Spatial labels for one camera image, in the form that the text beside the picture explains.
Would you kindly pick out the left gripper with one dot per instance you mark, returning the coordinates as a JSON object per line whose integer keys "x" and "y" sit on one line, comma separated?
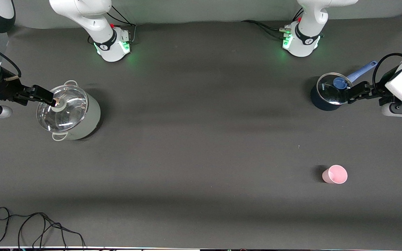
{"x": 378, "y": 92}

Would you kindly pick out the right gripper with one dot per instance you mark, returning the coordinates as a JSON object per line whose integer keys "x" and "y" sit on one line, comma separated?
{"x": 5, "y": 89}

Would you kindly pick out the pink plastic cup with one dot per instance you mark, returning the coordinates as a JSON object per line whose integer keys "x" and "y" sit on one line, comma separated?
{"x": 335, "y": 175}

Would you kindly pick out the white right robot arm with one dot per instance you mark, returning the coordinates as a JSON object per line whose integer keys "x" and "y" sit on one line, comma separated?
{"x": 82, "y": 10}

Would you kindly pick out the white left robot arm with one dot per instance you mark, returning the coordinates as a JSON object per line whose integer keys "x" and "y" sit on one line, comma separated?
{"x": 309, "y": 14}

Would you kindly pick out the glass lid blue knob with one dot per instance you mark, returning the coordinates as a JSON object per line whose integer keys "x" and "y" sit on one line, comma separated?
{"x": 330, "y": 90}

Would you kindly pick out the glass lid pale knob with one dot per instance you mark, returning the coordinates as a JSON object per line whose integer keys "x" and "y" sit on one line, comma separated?
{"x": 65, "y": 111}

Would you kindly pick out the dark blue saucepan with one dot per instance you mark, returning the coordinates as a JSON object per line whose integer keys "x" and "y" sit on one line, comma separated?
{"x": 321, "y": 103}

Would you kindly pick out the pale green cooking pot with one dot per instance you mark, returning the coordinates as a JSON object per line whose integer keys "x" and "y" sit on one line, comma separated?
{"x": 87, "y": 118}

